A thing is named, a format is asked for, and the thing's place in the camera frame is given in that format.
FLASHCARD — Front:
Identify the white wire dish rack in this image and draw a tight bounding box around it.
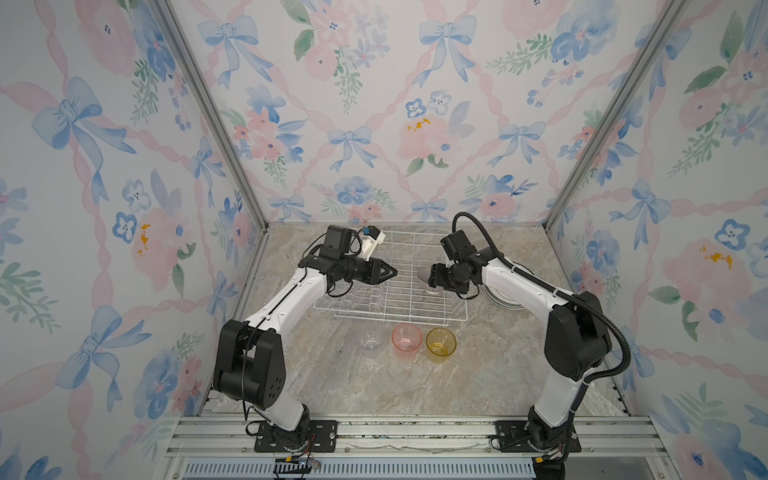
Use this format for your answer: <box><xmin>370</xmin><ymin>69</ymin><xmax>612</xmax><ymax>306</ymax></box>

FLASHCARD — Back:
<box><xmin>314</xmin><ymin>231</ymin><xmax>468</xmax><ymax>326</ymax></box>

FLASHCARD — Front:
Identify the grey patterned plate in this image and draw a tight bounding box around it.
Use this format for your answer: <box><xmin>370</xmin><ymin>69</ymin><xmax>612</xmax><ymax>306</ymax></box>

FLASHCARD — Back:
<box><xmin>482</xmin><ymin>263</ymin><xmax>538</xmax><ymax>311</ymax></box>

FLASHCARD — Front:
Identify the yellow glass cup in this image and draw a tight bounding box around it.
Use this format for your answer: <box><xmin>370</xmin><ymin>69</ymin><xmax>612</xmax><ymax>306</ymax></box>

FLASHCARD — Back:
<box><xmin>425</xmin><ymin>327</ymin><xmax>457</xmax><ymax>362</ymax></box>

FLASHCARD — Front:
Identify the clear glass cup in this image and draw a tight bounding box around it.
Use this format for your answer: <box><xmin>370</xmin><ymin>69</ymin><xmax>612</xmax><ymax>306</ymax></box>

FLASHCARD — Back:
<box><xmin>357</xmin><ymin>329</ymin><xmax>387</xmax><ymax>357</ymax></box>

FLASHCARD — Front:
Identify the pink glass cup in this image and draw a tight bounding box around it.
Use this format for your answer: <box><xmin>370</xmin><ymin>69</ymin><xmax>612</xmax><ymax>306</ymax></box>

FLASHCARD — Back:
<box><xmin>391</xmin><ymin>323</ymin><xmax>422</xmax><ymax>359</ymax></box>

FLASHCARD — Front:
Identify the white ceramic bowl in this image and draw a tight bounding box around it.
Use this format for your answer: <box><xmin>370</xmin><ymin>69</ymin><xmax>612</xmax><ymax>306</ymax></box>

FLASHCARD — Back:
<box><xmin>417</xmin><ymin>267</ymin><xmax>431</xmax><ymax>284</ymax></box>

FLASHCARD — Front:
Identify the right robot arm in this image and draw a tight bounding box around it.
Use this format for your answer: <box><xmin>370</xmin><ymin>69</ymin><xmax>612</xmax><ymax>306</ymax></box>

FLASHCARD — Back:
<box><xmin>428</xmin><ymin>230</ymin><xmax>612</xmax><ymax>452</ymax></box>

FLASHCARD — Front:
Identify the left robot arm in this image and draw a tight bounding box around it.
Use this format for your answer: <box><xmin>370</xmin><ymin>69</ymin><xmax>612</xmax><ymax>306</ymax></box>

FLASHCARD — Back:
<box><xmin>212</xmin><ymin>225</ymin><xmax>398</xmax><ymax>451</ymax></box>

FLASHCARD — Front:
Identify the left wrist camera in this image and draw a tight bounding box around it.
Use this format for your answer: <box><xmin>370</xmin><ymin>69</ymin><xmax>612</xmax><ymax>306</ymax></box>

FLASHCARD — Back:
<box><xmin>358</xmin><ymin>226</ymin><xmax>386</xmax><ymax>261</ymax></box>

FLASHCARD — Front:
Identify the black corrugated cable hose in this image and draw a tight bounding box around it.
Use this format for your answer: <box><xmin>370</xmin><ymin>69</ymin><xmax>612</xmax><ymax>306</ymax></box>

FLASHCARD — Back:
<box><xmin>451</xmin><ymin>211</ymin><xmax>632</xmax><ymax>385</ymax></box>

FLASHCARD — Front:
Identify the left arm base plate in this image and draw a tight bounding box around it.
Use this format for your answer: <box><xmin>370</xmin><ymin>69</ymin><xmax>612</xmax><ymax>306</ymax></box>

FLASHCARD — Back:
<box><xmin>247</xmin><ymin>420</ymin><xmax>339</xmax><ymax>454</ymax></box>

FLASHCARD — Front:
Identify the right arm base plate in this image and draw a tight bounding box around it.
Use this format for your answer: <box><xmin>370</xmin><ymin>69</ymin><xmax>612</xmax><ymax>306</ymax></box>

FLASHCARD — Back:
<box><xmin>489</xmin><ymin>420</ymin><xmax>582</xmax><ymax>456</ymax></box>

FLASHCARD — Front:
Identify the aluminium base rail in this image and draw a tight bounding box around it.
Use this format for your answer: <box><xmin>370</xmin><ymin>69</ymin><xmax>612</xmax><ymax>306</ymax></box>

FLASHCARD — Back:
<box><xmin>155</xmin><ymin>413</ymin><xmax>681</xmax><ymax>479</ymax></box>

